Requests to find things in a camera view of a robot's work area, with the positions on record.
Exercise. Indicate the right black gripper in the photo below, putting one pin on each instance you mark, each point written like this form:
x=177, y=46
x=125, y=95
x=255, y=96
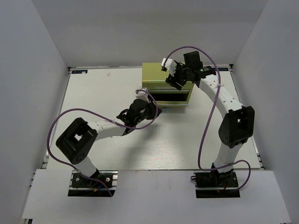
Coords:
x=173, y=81

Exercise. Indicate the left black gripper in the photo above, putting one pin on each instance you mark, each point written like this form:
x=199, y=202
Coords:
x=152, y=108

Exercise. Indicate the green metal drawer box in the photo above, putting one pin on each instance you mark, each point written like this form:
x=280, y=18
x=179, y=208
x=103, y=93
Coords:
x=165, y=95

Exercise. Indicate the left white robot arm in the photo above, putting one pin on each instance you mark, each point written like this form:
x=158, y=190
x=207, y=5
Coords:
x=78, y=138

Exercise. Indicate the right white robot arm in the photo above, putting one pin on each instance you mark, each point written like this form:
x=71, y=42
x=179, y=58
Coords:
x=237, y=120

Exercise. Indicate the right blue corner sticker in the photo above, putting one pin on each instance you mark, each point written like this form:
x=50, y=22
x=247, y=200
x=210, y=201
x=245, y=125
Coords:
x=222, y=69

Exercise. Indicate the blue corner sticker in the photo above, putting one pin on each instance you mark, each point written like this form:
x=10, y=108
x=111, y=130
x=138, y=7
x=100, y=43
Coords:
x=79, y=71
x=222, y=69

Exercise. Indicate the left blue corner sticker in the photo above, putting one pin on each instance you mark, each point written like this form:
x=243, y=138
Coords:
x=79, y=71

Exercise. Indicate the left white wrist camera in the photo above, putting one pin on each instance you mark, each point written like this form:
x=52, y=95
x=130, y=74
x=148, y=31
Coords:
x=143, y=94

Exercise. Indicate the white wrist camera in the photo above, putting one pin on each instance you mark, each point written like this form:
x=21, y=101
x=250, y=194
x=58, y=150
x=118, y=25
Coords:
x=169, y=65
x=143, y=94

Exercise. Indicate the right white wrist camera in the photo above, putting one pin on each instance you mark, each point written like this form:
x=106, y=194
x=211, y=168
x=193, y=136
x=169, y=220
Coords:
x=169, y=65

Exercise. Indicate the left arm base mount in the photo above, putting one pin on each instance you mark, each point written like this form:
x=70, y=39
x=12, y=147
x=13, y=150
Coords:
x=82, y=187

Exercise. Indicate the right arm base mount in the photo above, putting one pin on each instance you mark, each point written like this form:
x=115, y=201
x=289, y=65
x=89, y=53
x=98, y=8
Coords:
x=208, y=186

